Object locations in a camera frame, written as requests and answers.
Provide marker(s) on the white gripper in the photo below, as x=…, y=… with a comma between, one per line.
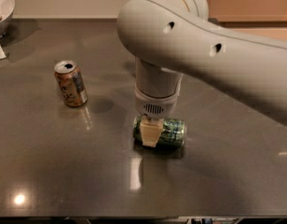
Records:
x=155, y=105

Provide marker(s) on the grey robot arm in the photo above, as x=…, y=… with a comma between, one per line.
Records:
x=173, y=38

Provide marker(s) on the green soda can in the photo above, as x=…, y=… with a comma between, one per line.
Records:
x=173, y=133

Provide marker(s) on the orange brown soda can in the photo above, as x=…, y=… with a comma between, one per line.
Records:
x=70, y=81

